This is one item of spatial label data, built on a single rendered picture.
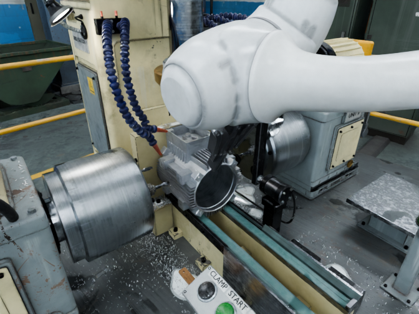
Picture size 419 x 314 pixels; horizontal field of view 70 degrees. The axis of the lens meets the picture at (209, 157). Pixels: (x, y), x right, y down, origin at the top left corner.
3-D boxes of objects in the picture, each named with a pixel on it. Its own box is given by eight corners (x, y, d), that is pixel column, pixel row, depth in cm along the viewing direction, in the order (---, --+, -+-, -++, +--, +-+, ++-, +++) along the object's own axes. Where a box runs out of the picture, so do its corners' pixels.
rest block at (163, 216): (148, 227, 104) (144, 199, 98) (165, 219, 107) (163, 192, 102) (156, 237, 100) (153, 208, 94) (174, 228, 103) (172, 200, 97)
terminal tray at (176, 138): (166, 150, 96) (164, 129, 92) (194, 141, 101) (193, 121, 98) (186, 165, 87) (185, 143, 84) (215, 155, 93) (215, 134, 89)
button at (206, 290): (197, 293, 53) (194, 289, 51) (210, 281, 53) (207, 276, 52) (207, 306, 50) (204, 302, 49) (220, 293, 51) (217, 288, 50)
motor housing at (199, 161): (158, 194, 101) (153, 143, 92) (204, 176, 111) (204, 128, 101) (191, 226, 87) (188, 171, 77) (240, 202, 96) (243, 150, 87)
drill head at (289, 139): (207, 171, 114) (206, 109, 102) (280, 143, 136) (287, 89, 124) (252, 204, 97) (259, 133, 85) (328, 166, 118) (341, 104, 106)
